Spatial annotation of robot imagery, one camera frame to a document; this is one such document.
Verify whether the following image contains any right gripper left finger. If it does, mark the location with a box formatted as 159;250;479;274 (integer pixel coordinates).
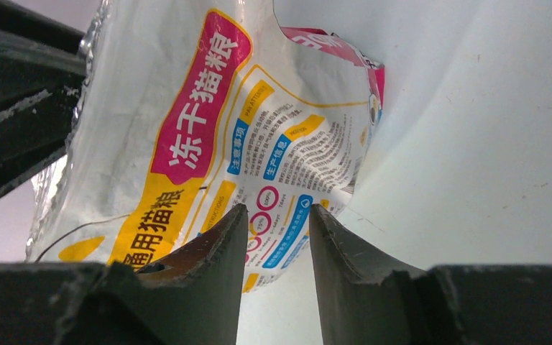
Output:
0;204;248;344

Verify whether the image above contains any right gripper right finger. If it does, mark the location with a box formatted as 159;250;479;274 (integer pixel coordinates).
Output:
309;204;552;344

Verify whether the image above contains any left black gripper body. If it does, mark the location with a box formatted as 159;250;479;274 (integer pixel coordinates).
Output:
0;1;86;198

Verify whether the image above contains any pet food bag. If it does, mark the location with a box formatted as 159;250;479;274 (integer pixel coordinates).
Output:
26;1;385;293

